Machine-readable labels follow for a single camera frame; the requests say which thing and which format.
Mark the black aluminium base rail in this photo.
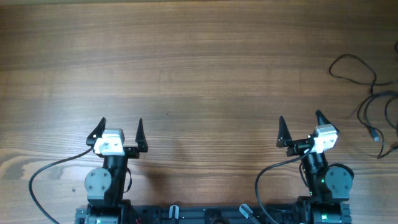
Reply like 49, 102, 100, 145
75, 203, 353, 224

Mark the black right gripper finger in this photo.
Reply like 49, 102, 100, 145
315, 110, 340, 134
276, 116, 292, 147

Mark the thick black USB cable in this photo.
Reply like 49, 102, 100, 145
363, 91, 398, 143

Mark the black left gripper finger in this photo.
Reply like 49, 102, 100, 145
86, 117, 106, 146
135, 118, 148, 152

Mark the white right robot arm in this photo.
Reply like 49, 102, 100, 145
276, 110, 354, 224

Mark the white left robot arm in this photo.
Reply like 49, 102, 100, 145
75, 118, 148, 224

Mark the thin black USB cable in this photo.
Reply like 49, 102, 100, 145
328, 54, 398, 96

